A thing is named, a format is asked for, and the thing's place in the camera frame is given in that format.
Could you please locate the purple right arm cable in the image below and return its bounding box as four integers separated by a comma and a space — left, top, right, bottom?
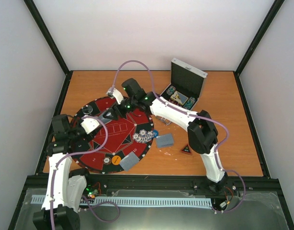
108, 59, 247, 214

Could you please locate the aluminium poker chip case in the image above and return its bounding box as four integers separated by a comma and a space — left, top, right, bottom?
154, 57, 208, 125

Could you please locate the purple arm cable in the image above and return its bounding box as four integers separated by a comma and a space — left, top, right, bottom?
108, 59, 247, 214
49, 116, 120, 230

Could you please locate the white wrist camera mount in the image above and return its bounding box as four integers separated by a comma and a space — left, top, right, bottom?
106, 87, 124, 105
81, 116, 100, 134

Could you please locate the light blue cable duct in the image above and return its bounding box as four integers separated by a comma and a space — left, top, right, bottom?
31, 194, 213, 208

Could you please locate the blue small blind button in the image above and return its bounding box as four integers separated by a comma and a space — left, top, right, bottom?
152, 130, 159, 138

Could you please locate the orange black poker chip stack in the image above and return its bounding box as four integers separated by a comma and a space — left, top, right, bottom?
103, 157, 111, 165

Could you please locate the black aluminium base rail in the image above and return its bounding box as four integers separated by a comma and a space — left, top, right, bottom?
24, 174, 281, 195

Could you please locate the grey card deck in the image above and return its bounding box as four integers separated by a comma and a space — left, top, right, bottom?
97, 108, 118, 125

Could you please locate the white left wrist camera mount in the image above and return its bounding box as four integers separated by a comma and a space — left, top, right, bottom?
81, 116, 100, 134

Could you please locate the orange big blind button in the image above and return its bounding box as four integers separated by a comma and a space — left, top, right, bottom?
111, 155, 121, 165

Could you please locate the clear dealer button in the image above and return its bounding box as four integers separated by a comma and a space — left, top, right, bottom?
82, 105, 93, 115

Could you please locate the round red black poker mat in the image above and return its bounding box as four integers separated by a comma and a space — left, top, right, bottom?
71, 97, 154, 174

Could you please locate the red black triangular button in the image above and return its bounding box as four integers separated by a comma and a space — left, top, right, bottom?
181, 144, 192, 155

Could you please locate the grey playing cards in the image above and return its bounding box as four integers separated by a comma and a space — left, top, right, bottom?
156, 133, 174, 148

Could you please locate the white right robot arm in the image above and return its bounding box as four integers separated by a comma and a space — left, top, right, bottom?
104, 78, 227, 194

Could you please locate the grey playing card on mat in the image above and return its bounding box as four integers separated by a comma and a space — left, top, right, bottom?
119, 151, 140, 171

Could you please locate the poker chip row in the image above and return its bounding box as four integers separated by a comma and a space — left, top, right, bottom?
166, 85, 176, 96
183, 97, 196, 110

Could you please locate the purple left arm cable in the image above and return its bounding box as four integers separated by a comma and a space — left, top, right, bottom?
49, 116, 120, 230

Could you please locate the boxed card deck in case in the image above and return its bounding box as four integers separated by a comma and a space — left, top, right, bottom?
170, 91, 188, 105

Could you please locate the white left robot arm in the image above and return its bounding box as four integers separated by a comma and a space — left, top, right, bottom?
33, 115, 105, 230

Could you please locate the blue white poker chips pile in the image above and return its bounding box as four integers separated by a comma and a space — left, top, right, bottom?
133, 129, 154, 143

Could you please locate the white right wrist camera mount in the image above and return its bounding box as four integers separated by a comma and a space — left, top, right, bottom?
106, 87, 124, 105

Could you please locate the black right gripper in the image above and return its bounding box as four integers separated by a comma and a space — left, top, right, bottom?
103, 98, 136, 122

